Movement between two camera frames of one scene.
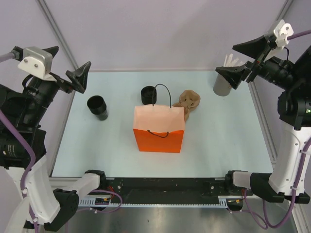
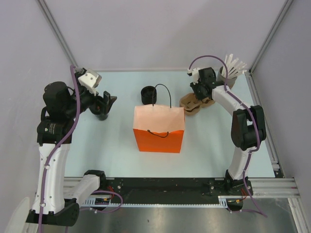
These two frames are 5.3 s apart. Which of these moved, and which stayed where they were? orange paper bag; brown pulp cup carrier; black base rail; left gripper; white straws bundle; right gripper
Moved: right gripper; brown pulp cup carrier; left gripper
Stayed: black base rail; orange paper bag; white straws bundle
